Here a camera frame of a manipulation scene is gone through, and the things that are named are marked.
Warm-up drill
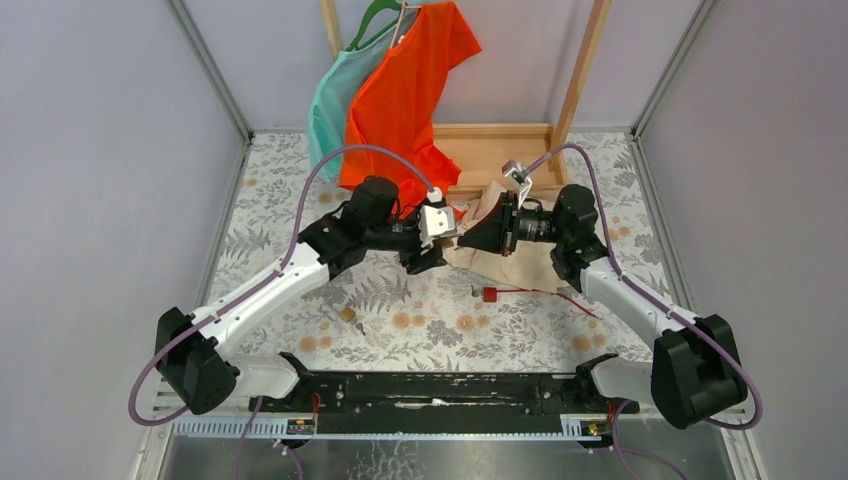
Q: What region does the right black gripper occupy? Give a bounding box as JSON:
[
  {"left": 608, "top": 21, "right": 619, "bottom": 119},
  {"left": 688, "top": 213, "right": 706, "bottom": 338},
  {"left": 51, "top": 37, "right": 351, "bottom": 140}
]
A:
[{"left": 458, "top": 191, "right": 568, "bottom": 257}]

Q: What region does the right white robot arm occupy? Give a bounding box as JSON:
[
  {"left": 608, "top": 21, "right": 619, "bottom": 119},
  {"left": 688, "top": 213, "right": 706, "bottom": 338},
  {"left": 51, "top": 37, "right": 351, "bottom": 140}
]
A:
[{"left": 458, "top": 185, "right": 749, "bottom": 429}]

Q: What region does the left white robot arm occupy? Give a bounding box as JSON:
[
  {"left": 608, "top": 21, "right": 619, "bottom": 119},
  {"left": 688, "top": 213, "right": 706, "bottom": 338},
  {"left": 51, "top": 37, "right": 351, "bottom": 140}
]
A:
[{"left": 154, "top": 176, "right": 456, "bottom": 415}]

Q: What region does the beige crumpled cloth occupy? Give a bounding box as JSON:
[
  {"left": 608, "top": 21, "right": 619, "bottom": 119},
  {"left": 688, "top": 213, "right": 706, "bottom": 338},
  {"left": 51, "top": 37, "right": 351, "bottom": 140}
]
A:
[{"left": 443, "top": 180, "right": 569, "bottom": 293}]

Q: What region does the wooden clothes rack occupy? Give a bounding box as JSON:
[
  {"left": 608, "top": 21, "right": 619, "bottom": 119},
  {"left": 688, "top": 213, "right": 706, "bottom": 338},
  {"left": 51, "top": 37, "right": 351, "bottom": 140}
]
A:
[{"left": 321, "top": 1, "right": 611, "bottom": 200}]

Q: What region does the orange t-shirt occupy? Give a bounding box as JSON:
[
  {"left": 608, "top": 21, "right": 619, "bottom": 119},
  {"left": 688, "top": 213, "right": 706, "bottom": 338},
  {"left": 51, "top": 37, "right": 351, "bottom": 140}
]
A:
[{"left": 345, "top": 1, "right": 482, "bottom": 192}]

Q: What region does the floral table mat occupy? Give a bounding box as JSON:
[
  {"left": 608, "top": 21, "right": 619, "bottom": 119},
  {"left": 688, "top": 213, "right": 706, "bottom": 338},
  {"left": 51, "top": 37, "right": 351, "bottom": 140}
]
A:
[{"left": 210, "top": 133, "right": 651, "bottom": 372}]

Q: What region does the teal t-shirt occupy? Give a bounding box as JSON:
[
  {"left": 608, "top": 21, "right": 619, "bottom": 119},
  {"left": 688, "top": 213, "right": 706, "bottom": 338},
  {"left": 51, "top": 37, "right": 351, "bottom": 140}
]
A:
[{"left": 307, "top": 7, "right": 417, "bottom": 167}]

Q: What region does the pink clothes hanger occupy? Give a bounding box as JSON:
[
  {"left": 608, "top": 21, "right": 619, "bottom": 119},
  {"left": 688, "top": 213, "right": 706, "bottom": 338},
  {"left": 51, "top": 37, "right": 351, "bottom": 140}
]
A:
[{"left": 388, "top": 0, "right": 407, "bottom": 50}]

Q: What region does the green clothes hanger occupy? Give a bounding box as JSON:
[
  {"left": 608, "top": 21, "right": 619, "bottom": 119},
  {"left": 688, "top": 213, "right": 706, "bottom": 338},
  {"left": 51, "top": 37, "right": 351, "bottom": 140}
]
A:
[{"left": 345, "top": 0, "right": 401, "bottom": 52}]

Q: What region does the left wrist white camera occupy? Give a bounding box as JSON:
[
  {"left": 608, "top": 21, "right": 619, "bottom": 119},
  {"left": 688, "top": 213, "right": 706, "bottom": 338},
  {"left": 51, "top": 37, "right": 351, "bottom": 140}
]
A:
[{"left": 418, "top": 205, "right": 457, "bottom": 249}]

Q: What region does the wrist white camera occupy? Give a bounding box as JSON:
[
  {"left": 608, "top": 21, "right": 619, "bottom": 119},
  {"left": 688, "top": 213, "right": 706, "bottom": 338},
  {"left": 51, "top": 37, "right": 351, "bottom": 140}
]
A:
[
  {"left": 418, "top": 205, "right": 457, "bottom": 249},
  {"left": 502, "top": 160, "right": 533, "bottom": 207}
]

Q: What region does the red tag with cord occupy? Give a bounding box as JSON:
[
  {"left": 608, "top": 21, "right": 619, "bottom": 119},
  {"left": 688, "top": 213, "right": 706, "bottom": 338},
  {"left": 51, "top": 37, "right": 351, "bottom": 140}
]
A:
[{"left": 472, "top": 286, "right": 597, "bottom": 318}]

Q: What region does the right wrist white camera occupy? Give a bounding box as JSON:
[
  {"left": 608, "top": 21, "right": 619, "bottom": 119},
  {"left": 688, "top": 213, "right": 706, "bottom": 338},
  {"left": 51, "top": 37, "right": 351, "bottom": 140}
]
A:
[{"left": 502, "top": 160, "right": 533, "bottom": 207}]

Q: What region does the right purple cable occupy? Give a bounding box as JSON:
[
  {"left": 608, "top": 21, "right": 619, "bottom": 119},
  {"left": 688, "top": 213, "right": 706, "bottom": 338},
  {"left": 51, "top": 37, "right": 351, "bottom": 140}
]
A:
[{"left": 523, "top": 142, "right": 764, "bottom": 480}]

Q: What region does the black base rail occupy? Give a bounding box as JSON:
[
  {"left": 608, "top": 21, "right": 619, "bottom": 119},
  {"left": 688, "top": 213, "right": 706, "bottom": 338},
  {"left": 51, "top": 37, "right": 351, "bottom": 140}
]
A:
[{"left": 249, "top": 371, "right": 639, "bottom": 437}]

